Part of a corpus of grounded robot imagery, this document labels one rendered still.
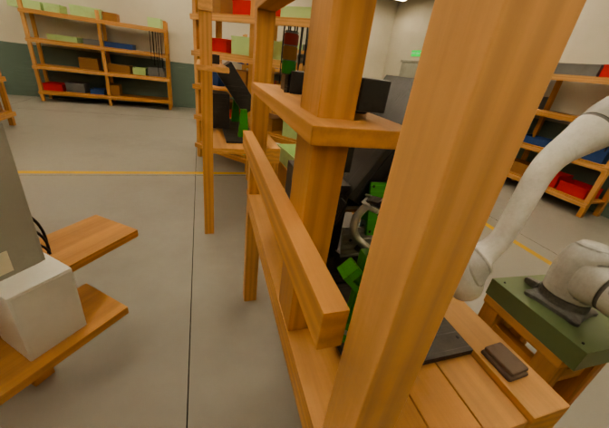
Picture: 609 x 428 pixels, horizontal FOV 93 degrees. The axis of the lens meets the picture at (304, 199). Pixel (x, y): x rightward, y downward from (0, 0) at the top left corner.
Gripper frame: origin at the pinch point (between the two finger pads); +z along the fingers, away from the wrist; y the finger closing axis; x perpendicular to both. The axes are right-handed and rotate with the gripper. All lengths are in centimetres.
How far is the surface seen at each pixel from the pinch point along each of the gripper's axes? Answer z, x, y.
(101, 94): 832, 145, 328
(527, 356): -25, -2, -80
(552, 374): -34, -2, -78
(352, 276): -23.1, 23.3, 2.1
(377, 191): 4.4, -6.3, -0.4
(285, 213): -17.6, 24.4, 27.6
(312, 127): -38, 9, 43
